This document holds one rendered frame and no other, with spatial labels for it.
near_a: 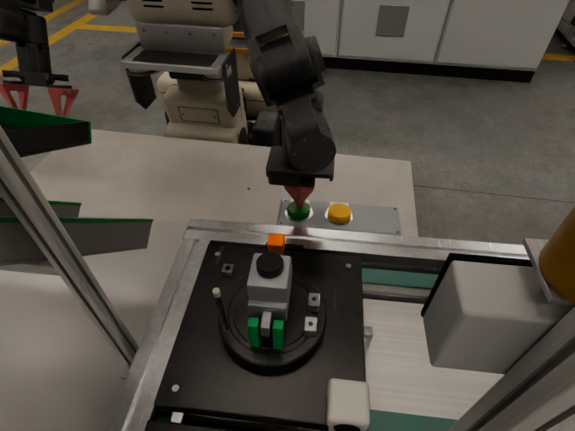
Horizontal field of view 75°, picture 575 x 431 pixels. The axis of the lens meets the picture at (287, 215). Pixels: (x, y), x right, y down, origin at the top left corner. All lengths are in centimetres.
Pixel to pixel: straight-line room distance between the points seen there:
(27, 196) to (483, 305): 34
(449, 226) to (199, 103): 145
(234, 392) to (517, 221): 200
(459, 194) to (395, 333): 180
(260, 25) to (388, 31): 294
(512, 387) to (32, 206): 38
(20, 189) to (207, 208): 51
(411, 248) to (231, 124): 71
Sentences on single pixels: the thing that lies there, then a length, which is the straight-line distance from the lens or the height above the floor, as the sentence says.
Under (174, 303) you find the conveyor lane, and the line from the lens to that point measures 57.
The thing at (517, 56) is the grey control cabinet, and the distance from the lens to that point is 367.
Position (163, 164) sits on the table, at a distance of 97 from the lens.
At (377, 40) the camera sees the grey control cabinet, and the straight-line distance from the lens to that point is 342.
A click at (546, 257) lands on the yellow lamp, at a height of 127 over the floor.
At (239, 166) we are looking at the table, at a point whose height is 86.
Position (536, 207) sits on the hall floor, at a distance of 246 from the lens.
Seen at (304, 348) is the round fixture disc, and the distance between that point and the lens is 47.
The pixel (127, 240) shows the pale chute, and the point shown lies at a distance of 55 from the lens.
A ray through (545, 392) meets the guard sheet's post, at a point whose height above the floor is 121.
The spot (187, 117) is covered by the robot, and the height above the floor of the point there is 83.
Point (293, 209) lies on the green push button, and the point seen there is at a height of 97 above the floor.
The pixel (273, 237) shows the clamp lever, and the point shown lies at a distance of 46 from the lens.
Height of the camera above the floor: 142
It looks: 45 degrees down
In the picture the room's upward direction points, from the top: straight up
